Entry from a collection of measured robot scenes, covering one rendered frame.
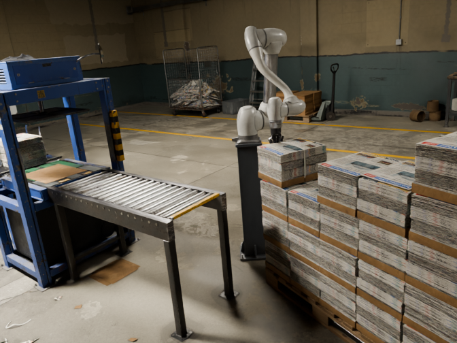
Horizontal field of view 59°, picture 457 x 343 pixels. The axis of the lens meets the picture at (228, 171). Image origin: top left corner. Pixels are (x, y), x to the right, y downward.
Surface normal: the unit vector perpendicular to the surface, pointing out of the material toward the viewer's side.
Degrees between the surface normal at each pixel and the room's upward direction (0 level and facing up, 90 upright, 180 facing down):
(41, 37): 90
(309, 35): 90
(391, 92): 90
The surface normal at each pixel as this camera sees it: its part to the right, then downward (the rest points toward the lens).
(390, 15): -0.61, 0.29
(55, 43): 0.79, 0.13
